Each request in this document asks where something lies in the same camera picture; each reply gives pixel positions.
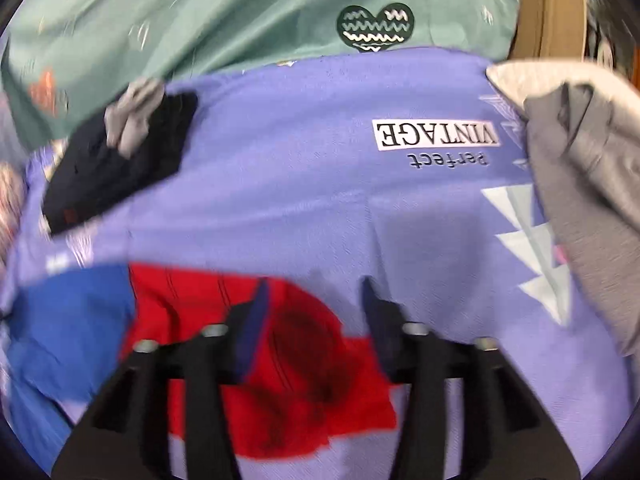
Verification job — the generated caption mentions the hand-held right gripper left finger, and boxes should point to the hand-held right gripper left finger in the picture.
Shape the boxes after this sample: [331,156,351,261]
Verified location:
[52,277,271,480]

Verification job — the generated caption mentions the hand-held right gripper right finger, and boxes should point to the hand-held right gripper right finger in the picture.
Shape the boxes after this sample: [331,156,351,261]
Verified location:
[361,276,583,480]

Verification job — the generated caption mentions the red and blue pants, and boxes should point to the red and blue pants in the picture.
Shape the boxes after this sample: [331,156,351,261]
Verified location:
[0,262,399,462]

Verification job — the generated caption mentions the purple printed bed sheet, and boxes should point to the purple printed bed sheet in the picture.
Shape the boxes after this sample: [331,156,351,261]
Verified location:
[0,47,640,480]

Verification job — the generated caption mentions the dark navy folded garment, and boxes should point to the dark navy folded garment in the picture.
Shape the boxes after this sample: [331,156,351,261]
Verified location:
[42,91,200,236]

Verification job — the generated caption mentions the small grey cloth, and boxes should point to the small grey cloth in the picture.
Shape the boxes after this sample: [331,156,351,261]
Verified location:
[104,77,167,159]

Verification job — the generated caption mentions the grey garment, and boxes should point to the grey garment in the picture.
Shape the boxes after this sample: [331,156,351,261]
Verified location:
[487,59,640,359]

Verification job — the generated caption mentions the red floral pillow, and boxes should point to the red floral pillow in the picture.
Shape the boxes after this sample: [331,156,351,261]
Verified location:
[0,159,27,262]

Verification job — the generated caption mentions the green printed blanket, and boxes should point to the green printed blanket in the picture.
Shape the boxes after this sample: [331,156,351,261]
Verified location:
[0,0,527,142]

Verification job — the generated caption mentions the black white patterned cloth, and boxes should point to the black white patterned cloth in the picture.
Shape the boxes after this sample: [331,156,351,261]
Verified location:
[584,0,640,83]

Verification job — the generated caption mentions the tan wooden bed frame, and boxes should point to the tan wooden bed frame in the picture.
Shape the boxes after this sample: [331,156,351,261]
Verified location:
[509,0,589,62]

